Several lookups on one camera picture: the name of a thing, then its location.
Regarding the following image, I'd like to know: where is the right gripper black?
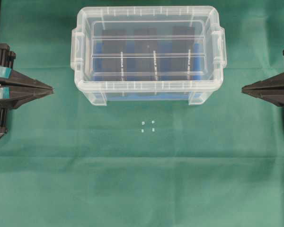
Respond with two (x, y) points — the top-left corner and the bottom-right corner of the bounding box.
(242, 50), (284, 107)

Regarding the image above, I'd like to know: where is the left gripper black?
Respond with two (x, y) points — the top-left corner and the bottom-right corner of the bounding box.
(0, 43), (55, 138)

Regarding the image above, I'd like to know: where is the clear plastic box lid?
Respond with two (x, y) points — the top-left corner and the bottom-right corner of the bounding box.
(70, 6), (227, 92)

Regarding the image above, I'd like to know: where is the left black rectangular box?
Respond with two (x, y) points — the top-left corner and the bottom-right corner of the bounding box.
(100, 29), (126, 81)

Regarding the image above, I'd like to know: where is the black rectangular box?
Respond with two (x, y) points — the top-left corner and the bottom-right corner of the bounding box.
(100, 29), (126, 81)
(171, 26), (195, 80)
(134, 28), (158, 81)

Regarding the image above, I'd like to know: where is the right black rectangular box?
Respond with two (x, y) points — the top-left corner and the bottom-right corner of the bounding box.
(171, 26), (195, 80)

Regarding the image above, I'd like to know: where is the clear plastic storage box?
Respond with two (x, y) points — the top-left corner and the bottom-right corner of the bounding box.
(71, 6), (227, 106)

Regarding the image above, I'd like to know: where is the middle black rectangular box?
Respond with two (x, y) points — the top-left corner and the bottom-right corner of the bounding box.
(134, 28), (158, 81)

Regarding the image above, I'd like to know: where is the blue foam liner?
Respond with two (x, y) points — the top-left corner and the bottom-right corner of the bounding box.
(92, 42), (204, 87)

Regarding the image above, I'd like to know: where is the green table cloth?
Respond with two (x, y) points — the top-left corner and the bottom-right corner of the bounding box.
(0, 0), (284, 227)

